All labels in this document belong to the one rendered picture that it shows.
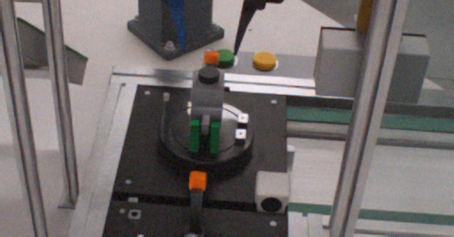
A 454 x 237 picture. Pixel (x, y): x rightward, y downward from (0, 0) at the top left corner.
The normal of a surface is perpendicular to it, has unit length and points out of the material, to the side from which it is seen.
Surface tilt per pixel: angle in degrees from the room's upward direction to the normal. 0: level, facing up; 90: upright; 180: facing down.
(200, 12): 90
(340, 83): 90
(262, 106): 0
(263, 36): 0
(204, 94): 90
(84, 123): 0
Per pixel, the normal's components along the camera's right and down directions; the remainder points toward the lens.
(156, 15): -0.81, 0.37
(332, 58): -0.11, 0.62
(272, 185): 0.00, -0.78
